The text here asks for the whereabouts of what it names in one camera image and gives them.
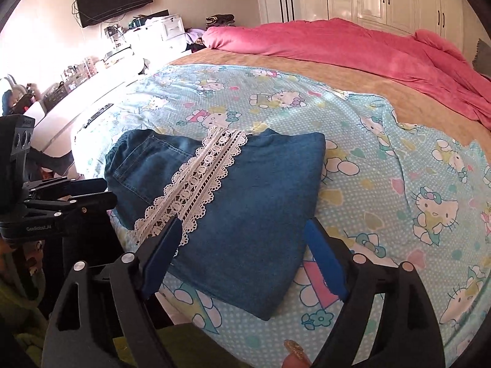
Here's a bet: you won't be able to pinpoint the grey padded headboard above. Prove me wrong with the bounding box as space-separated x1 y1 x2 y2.
471 38 491 76

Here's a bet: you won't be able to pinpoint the folded dark clothes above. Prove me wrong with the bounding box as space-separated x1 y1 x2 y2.
205 14 236 28

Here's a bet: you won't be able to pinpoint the tan bed sheet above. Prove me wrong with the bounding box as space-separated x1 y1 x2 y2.
169 48 491 151

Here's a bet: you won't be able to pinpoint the white desk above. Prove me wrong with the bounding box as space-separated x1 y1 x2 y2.
23 38 185 159

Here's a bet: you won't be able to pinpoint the yellow-green garment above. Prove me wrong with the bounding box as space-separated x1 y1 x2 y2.
0 272 248 368

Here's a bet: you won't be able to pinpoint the pink duvet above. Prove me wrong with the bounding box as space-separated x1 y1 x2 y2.
201 17 491 130

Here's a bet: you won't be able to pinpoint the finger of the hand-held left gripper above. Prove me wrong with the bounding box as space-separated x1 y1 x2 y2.
25 192 118 219
22 178 108 200

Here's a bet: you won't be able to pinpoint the black remote control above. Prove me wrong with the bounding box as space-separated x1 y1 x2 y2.
83 103 115 129

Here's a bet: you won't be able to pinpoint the person's right hand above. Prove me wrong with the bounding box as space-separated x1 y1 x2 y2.
281 339 311 368

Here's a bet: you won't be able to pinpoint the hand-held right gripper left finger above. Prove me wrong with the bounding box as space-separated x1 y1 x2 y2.
41 216 184 368

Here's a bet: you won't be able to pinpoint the white drawer box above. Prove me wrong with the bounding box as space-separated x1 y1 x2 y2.
158 13 185 44

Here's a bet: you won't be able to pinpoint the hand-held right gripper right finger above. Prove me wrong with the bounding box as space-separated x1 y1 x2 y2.
304 217 447 368

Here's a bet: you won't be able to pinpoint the clear cosmetic organizer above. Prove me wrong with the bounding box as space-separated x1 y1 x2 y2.
41 57 97 101

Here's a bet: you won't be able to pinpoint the purple cloth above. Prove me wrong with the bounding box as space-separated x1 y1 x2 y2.
186 28 208 45

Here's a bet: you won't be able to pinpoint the light blue cartoon printed blanket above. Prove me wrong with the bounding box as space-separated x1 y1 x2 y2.
72 63 491 368

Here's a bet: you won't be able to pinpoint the blue denim pants lace trim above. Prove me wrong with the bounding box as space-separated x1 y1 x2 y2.
104 128 327 321

